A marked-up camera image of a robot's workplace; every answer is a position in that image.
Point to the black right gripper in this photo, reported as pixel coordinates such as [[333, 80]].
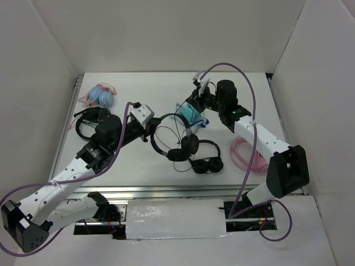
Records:
[[196, 101]]

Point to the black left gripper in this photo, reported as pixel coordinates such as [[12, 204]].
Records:
[[145, 133]]

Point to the black wired headphones taped band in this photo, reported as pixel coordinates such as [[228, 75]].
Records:
[[189, 143]]

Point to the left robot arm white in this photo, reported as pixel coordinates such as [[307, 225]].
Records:
[[36, 220]]

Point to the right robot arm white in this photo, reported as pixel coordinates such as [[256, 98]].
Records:
[[287, 165]]

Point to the teal white folded headphones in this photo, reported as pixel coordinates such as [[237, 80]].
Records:
[[196, 119]]

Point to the blue pink headphones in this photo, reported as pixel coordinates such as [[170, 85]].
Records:
[[100, 95]]

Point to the black small headphones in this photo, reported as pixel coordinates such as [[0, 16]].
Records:
[[208, 164]]

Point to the black headset with microphone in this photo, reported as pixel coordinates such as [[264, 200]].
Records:
[[90, 116]]

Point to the white foil covered panel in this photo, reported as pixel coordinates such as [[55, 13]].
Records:
[[175, 219]]

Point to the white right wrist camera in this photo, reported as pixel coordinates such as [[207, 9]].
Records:
[[200, 83]]

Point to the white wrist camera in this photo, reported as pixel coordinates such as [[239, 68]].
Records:
[[142, 113], [200, 83]]

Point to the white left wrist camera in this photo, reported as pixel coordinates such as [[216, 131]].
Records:
[[142, 113]]

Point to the pink headphones with cable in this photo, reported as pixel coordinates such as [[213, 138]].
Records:
[[238, 151]]

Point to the aluminium frame rail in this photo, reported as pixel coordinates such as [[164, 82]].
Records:
[[139, 171]]

